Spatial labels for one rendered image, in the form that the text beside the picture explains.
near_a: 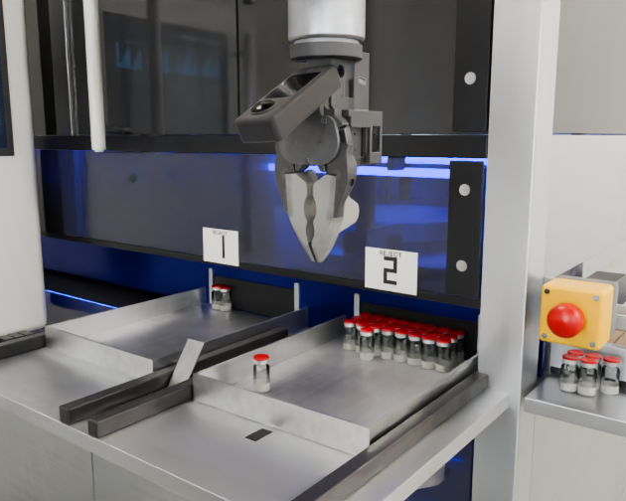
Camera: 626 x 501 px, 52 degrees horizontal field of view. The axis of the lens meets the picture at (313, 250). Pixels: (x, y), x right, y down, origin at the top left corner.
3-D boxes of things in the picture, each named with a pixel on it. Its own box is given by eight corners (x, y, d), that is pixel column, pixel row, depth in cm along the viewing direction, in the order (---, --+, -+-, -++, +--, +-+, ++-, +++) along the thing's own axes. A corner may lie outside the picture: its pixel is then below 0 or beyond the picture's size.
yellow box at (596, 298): (555, 327, 86) (558, 273, 84) (613, 337, 81) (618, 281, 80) (536, 341, 80) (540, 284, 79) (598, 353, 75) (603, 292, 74)
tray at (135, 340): (204, 303, 129) (204, 286, 128) (308, 326, 113) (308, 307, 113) (46, 347, 102) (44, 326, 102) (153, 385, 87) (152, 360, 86)
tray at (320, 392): (344, 334, 109) (344, 314, 108) (493, 367, 93) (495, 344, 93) (193, 400, 82) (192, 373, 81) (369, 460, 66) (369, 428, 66)
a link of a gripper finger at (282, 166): (322, 214, 65) (322, 126, 64) (311, 216, 64) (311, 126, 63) (285, 211, 68) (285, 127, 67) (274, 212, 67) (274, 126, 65)
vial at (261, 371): (260, 385, 86) (260, 354, 85) (273, 389, 85) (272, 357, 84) (249, 391, 84) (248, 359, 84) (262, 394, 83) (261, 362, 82)
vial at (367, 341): (364, 355, 98) (365, 325, 97) (377, 358, 97) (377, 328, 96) (356, 359, 96) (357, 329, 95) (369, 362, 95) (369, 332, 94)
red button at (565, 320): (553, 329, 79) (555, 297, 79) (587, 335, 77) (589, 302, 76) (543, 336, 76) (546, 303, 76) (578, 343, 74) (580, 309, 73)
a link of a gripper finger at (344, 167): (357, 217, 63) (358, 124, 61) (348, 219, 61) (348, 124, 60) (317, 214, 65) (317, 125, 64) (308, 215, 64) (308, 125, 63)
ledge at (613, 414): (556, 379, 94) (557, 366, 94) (656, 401, 86) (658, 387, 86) (523, 412, 83) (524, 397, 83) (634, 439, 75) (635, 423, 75)
